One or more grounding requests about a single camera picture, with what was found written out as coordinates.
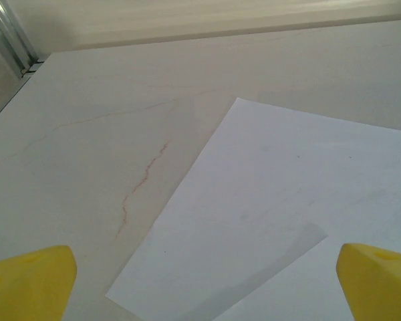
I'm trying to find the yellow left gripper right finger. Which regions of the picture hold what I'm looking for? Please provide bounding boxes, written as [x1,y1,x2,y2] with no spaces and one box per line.
[336,242,401,321]

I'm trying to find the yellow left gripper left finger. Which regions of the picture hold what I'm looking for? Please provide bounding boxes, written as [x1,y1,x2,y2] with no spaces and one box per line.
[0,245,78,321]

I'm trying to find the white paper sheet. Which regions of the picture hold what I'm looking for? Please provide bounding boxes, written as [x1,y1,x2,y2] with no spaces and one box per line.
[106,97,401,321]
[213,235,344,321]

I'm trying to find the aluminium frame post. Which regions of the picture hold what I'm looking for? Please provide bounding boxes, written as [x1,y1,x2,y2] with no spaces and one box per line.
[0,0,47,80]

